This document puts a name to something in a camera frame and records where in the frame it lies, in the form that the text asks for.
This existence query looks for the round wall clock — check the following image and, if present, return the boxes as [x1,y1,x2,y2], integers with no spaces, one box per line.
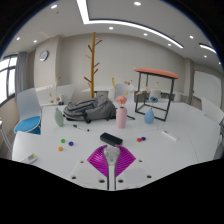
[39,49,50,62]

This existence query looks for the wooden coat rack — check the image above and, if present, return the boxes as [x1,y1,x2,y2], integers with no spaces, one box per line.
[83,31,103,100]

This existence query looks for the long ceiling light strip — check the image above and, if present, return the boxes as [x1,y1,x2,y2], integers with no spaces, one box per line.
[75,0,184,50]

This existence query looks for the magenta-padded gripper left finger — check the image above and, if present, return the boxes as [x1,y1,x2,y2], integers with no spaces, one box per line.
[69,145,110,192]

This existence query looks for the white wall whiteboard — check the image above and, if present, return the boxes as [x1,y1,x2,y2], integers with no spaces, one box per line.
[193,70,223,108]

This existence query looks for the large window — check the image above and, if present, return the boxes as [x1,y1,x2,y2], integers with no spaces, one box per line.
[0,54,18,104]

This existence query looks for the black marker pen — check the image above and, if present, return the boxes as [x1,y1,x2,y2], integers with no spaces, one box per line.
[72,124,90,132]

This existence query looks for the white chair with blue cushion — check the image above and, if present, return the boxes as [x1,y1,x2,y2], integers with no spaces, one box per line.
[13,87,43,136]

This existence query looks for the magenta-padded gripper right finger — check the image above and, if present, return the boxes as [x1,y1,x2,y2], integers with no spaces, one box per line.
[115,145,155,192]

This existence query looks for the blue vase with flowers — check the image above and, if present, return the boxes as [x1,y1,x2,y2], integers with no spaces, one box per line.
[135,82,161,125]

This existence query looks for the grey curtain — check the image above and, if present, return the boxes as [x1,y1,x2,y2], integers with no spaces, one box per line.
[14,51,29,101]

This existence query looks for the black-framed orange-topped side table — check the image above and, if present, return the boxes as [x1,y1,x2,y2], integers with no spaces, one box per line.
[133,67,180,122]

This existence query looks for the green vase with dried flowers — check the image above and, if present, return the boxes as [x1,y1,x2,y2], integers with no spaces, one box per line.
[47,76,65,128]

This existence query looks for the round ceiling spotlights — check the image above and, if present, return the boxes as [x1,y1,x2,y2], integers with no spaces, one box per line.
[14,1,194,46]

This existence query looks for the black rectangular box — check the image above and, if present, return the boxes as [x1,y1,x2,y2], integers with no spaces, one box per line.
[99,132,124,147]

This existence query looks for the pink vase with flowers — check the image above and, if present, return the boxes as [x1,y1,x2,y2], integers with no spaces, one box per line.
[111,78,134,130]

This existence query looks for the short ceiling light strip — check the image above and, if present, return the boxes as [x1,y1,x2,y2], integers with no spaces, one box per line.
[199,42,218,55]

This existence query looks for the plain white chair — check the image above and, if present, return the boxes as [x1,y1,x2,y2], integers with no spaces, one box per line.
[114,83,129,101]

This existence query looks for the grey backpack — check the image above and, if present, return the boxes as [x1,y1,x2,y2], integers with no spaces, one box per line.
[62,94,136,124]

